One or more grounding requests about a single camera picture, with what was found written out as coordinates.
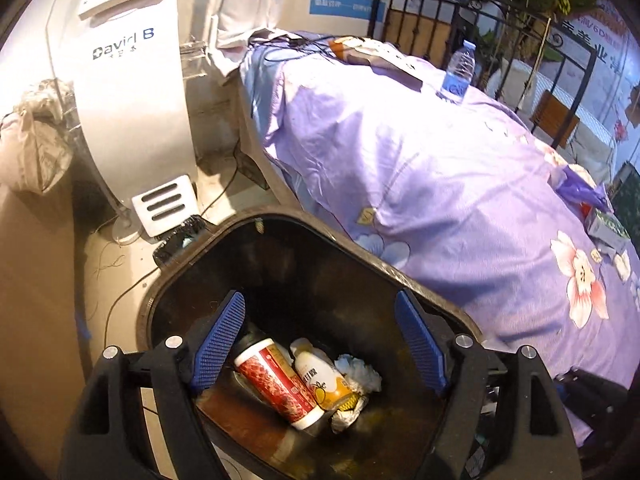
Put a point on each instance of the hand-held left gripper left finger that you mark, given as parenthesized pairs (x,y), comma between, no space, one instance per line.
(220,340)

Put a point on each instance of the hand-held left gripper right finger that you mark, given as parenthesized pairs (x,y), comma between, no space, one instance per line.
(420,340)

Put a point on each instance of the white tissue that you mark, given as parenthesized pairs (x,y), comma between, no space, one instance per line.
(357,372)

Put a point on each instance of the red patterned canister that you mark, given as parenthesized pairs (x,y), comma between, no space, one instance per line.
(280,385)

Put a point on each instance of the yellow foam fruit net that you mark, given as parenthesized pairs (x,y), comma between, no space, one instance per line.
(350,402)

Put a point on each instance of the black trash bin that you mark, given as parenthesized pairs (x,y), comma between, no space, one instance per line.
(300,270)

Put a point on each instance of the white yogurt bottle orange cap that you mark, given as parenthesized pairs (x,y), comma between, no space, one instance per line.
(320,377)

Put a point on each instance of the silver wrapper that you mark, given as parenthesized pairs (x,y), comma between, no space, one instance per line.
(345,421)

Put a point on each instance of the small green white box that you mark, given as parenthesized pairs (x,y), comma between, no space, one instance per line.
(607,227)

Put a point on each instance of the purple plastic wrapper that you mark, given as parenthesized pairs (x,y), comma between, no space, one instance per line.
(580,187)

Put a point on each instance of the purple floral bedsheet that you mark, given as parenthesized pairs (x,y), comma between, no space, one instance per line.
(425,160)

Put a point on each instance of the white beauty machine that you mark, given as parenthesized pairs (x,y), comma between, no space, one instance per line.
(130,110)

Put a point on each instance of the green floral covered counter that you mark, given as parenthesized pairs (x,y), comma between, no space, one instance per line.
(630,190)

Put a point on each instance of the brown cushion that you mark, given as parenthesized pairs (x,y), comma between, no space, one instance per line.
(555,117)

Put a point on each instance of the clear water bottle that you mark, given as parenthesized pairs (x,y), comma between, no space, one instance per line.
(457,77)

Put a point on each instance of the grey cloth bundle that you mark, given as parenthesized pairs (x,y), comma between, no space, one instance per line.
(35,145)

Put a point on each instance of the white wicker swing seat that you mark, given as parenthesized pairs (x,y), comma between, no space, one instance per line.
(595,130)

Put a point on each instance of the clear acrylic holder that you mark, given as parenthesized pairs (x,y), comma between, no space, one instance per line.
(194,57)

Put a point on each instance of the black iron bed frame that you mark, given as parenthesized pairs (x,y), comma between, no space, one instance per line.
(378,5)

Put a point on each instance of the large wall poster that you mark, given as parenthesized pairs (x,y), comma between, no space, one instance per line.
(615,60)

